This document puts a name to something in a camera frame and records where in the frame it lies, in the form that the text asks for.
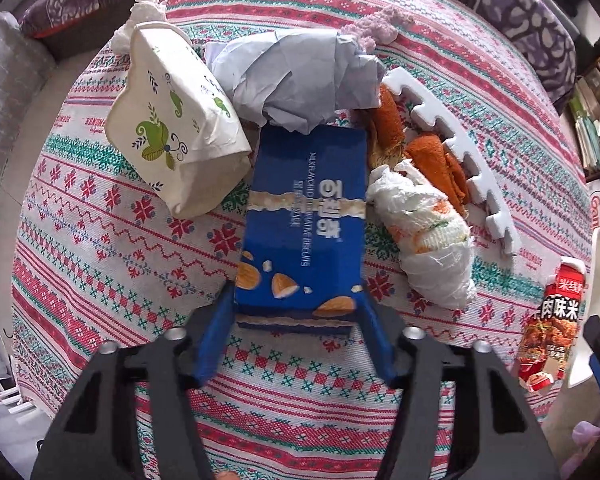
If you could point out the patterned woven tablecloth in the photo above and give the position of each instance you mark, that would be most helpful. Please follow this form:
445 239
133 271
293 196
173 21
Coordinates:
105 260

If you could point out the pink fluffy slipper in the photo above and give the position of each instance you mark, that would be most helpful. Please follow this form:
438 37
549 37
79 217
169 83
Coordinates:
587 432

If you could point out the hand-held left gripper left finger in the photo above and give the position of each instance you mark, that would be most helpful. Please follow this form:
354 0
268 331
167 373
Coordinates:
215 340

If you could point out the purple knitted cloth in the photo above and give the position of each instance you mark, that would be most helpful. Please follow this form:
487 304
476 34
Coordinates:
380 27

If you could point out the crumpled grey paper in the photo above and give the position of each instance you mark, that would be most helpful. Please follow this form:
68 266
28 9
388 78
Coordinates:
295 75

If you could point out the purple patterned cushion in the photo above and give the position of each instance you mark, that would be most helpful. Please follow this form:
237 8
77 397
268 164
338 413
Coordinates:
65 7

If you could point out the purple patterned blanket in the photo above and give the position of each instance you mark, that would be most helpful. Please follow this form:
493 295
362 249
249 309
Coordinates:
525 15

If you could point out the blue biscuit box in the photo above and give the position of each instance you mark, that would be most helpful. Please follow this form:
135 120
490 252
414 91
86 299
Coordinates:
300 210

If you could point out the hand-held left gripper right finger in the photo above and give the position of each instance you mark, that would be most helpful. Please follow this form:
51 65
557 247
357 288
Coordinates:
375 340

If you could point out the red snack packet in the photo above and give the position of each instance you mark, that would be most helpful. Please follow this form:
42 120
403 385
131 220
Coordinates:
555 330

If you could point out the white foam puzzle strip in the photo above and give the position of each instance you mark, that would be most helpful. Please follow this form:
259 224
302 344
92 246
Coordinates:
455 140

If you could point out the grey striped pillow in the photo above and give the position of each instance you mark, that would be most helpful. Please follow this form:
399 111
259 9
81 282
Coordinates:
5 90

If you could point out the white crumpled plastic bag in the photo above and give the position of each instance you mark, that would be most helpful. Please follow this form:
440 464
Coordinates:
425 235

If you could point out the white crumpled tissue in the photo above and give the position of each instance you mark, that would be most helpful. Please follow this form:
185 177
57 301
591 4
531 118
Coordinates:
140 15

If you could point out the bookshelf with books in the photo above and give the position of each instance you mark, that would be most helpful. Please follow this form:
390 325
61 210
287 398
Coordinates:
595 120

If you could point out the cream paper bag green print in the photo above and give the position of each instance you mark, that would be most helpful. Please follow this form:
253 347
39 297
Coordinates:
175 125

